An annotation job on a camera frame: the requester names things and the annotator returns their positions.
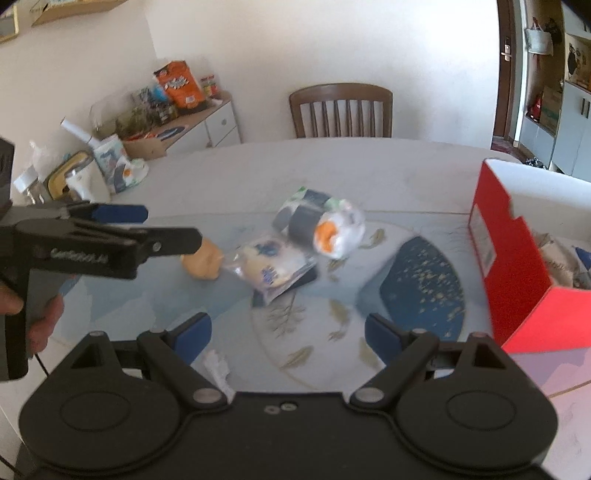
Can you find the white packet with dark label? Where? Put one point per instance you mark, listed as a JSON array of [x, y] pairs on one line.
[[323, 226]]

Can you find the tall white shelf cabinet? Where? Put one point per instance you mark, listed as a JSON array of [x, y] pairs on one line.
[[563, 115]]

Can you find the red cardboard box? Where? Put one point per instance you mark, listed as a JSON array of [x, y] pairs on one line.
[[512, 277]]

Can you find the person's left hand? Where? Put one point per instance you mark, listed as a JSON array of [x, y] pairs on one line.
[[46, 323]]

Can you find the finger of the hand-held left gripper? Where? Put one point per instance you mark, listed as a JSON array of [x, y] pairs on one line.
[[171, 241], [120, 213]]

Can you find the crumpled white tissue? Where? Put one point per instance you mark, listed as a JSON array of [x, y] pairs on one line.
[[219, 371]]

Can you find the brown wooden chair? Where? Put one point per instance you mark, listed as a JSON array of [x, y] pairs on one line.
[[341, 110]]

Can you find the clear jar with white lid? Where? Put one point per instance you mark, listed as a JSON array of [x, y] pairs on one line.
[[30, 184]]

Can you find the hanging grey bag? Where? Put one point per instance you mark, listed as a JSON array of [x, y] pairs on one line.
[[540, 39]]

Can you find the red lidded jar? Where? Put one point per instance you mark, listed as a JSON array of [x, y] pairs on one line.
[[210, 86]]

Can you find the red toy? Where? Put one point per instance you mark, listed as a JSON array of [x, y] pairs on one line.
[[535, 108]]

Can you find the orange snack bag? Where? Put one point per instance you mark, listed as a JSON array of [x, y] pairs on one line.
[[182, 87]]

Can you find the yellow bread roll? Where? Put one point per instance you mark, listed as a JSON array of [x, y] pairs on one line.
[[205, 263]]

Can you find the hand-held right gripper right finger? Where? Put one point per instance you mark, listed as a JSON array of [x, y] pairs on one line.
[[378, 334]]

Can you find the white side cabinet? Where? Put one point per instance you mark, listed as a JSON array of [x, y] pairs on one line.
[[217, 127]]

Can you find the cardboard box with green print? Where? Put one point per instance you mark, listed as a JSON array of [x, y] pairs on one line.
[[551, 110]]

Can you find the clear packet with yellow cake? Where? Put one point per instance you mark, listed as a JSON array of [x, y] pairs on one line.
[[272, 267]]

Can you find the brown cardboard box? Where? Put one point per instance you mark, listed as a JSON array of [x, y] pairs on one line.
[[145, 147]]

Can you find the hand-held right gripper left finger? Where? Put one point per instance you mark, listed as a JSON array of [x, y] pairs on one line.
[[196, 332]]

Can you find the silver foil snack packet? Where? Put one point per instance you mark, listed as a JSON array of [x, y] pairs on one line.
[[558, 261]]

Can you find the white blue tissue packet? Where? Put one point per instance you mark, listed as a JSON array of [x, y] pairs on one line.
[[117, 161]]

